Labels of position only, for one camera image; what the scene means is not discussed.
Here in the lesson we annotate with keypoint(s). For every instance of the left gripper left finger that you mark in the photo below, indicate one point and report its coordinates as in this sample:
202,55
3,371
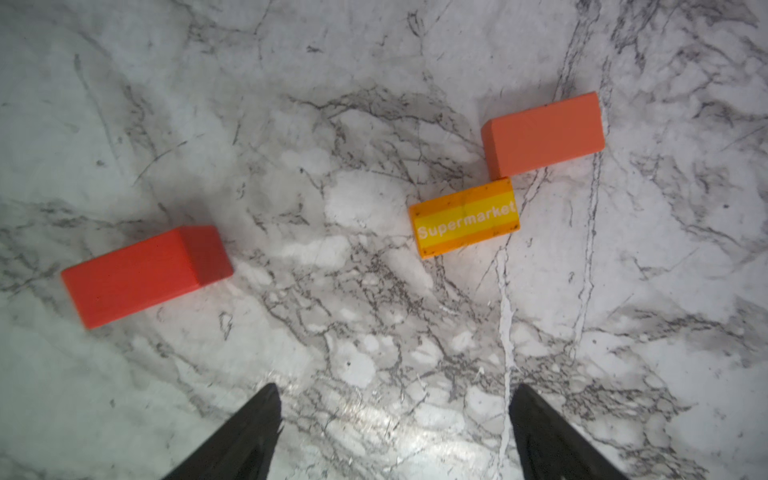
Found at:
243,447

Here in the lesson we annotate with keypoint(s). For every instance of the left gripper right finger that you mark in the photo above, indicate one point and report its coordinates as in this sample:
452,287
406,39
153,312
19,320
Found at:
549,447

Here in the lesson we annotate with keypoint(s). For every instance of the red rectangular wood block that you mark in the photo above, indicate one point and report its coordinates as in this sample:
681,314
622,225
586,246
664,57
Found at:
145,274

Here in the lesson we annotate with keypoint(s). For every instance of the yellow orange supermarket block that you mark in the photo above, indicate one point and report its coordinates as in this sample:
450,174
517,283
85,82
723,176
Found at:
464,218

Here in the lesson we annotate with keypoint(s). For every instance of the orange-red wood block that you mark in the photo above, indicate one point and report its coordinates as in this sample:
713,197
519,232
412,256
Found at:
543,136

